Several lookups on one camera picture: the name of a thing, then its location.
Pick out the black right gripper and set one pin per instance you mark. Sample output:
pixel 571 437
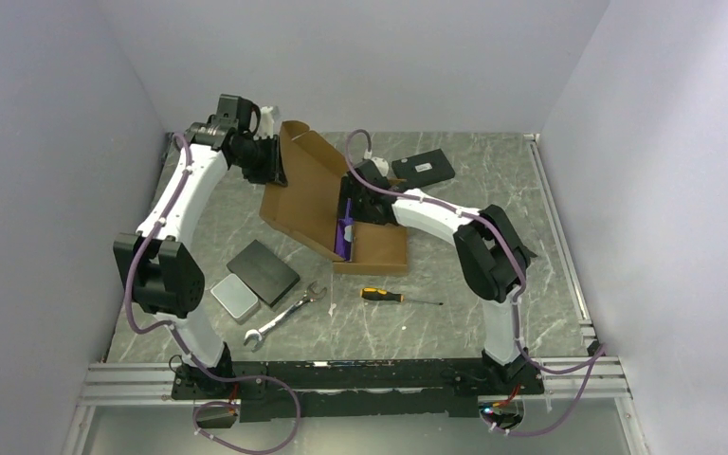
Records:
pixel 348 190

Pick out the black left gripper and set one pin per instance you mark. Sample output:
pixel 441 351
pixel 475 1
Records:
pixel 272 172

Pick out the purple long product box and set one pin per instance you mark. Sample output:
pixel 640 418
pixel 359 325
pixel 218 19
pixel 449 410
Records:
pixel 344 230

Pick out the brown cardboard express box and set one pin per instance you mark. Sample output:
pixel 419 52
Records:
pixel 306 208

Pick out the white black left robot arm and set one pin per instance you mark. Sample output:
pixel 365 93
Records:
pixel 163 285

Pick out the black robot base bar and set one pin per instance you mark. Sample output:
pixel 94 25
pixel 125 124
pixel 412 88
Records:
pixel 340 388

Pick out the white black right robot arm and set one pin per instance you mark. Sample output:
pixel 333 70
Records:
pixel 493 259

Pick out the black flat box with label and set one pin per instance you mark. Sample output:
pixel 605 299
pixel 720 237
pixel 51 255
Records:
pixel 418 171

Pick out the dark grey flat slab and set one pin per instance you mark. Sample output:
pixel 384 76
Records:
pixel 263 272

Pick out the silver open-end wrench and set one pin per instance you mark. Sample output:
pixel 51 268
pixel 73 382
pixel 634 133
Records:
pixel 255 337

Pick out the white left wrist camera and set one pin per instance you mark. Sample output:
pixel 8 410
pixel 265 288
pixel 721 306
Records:
pixel 268 118

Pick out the yellow black handled screwdriver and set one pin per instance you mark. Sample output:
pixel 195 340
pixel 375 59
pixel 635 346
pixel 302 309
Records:
pixel 383 295

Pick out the front aluminium frame rail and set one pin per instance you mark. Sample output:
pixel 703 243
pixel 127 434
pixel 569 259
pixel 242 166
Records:
pixel 120 385

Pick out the aluminium table edge rail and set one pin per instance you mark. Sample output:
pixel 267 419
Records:
pixel 589 337

